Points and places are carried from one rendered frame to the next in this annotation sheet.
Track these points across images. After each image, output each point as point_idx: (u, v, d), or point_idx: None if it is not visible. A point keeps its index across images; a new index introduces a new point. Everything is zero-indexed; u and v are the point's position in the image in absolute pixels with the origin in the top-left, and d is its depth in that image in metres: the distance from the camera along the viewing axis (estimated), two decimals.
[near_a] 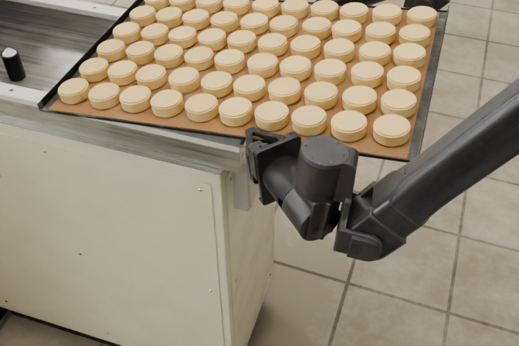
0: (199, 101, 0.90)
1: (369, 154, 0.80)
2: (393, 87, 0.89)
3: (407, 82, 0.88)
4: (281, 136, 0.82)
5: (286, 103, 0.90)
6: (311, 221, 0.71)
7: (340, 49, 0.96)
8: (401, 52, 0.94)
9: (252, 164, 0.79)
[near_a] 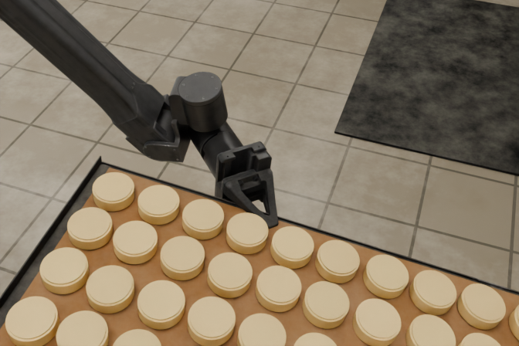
0: (340, 258, 0.69)
1: (145, 176, 0.77)
2: (84, 258, 0.66)
3: (66, 249, 0.66)
4: (236, 190, 0.75)
5: (227, 259, 0.69)
6: None
7: (136, 338, 0.59)
8: (45, 316, 0.60)
9: (266, 164, 0.79)
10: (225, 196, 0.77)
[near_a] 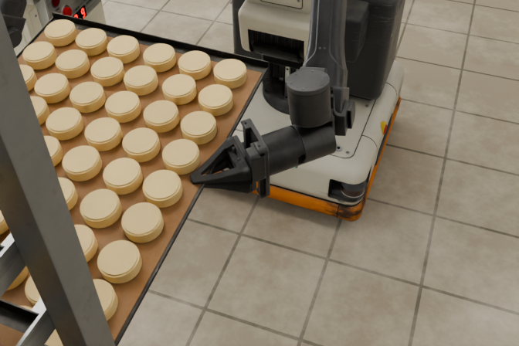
0: (139, 219, 0.73)
1: (252, 93, 0.89)
2: (168, 66, 0.93)
3: (171, 52, 0.93)
4: (223, 145, 0.81)
5: (160, 146, 0.83)
6: (334, 132, 0.82)
7: (95, 91, 0.88)
8: (121, 49, 0.94)
9: (258, 169, 0.78)
10: None
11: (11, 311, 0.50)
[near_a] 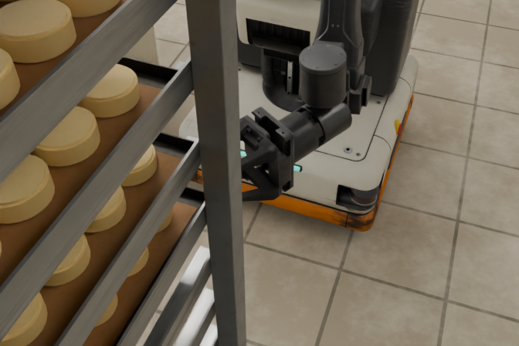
0: None
1: (178, 242, 0.60)
2: None
3: None
4: (263, 198, 0.75)
5: None
6: (347, 107, 0.77)
7: None
8: None
9: None
10: (276, 181, 0.73)
11: (147, 75, 0.51)
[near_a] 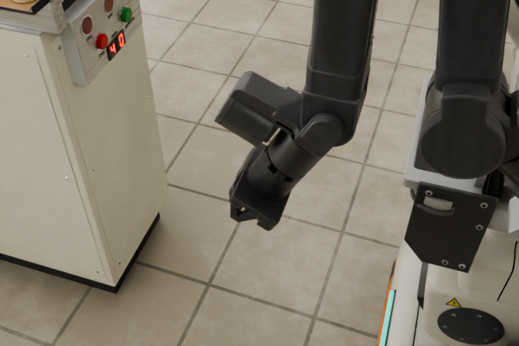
0: None
1: None
2: None
3: None
4: None
5: None
6: None
7: None
8: None
9: (245, 161, 0.76)
10: None
11: None
